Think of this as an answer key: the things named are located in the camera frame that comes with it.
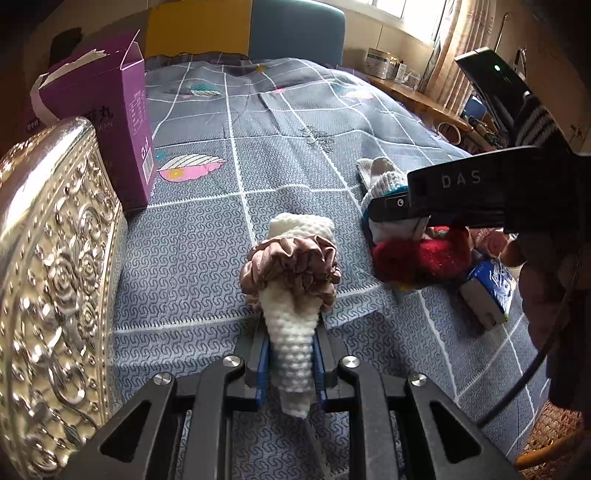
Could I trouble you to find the red fuzzy sock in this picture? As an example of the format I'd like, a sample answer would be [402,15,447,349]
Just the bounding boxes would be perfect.
[372,226,472,289]

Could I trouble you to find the window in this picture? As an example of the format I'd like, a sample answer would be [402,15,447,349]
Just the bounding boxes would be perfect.
[355,0,462,42]

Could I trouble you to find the mauve satin scrunchie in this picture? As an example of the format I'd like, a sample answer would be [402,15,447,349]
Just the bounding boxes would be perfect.
[239,234,342,315]

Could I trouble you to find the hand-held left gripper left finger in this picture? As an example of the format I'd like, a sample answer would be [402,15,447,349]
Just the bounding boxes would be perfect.
[60,339,269,480]

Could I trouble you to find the woven rattan seat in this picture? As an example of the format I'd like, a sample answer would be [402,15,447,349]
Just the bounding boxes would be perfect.
[515,401,587,472]

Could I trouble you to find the purple cardboard box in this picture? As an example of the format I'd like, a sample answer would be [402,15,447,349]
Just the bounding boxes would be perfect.
[30,28,157,217]

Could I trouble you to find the cream knitted sock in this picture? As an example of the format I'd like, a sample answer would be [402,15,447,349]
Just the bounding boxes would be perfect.
[261,213,335,420]

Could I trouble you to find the blue tissue packet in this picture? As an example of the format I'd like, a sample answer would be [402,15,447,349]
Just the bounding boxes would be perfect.
[459,258,518,330]

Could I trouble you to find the person's right hand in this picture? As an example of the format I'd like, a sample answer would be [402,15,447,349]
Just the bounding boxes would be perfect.
[501,231,578,352]

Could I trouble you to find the grey yellow blue headboard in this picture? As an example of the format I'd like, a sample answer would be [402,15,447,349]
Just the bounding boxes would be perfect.
[145,0,347,68]

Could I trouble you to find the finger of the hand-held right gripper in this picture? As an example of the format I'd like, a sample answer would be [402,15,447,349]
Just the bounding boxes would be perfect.
[368,194,432,223]

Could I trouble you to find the person's right forearm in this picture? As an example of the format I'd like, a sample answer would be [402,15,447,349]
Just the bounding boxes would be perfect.
[545,231,591,411]

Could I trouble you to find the ornate gold tissue box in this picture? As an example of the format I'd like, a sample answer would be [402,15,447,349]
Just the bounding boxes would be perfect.
[0,115,130,478]

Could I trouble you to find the striped knit cloth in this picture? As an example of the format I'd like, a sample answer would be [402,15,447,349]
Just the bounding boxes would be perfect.
[515,92,561,148]

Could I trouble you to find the black cable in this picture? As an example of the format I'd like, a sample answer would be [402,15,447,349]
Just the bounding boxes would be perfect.
[475,249,583,428]

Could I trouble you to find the white sock with blue stripe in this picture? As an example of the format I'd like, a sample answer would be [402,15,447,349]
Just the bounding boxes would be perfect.
[360,170,428,245]

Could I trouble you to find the grey checked quilt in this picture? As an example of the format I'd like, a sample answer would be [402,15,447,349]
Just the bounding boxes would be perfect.
[106,51,573,480]

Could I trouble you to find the blue chair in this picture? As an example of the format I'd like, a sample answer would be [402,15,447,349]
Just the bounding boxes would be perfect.
[462,95,488,123]

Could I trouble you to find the pink floral curtain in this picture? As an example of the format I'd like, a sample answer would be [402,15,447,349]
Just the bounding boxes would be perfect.
[427,0,497,116]

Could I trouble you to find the black rolled mat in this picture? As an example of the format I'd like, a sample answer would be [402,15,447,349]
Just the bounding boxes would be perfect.
[48,27,85,65]

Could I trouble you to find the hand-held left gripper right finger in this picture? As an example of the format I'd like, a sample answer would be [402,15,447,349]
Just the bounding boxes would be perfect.
[316,332,522,480]

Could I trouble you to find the wooden desk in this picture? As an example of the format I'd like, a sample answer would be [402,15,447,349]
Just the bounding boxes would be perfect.
[365,74,472,134]

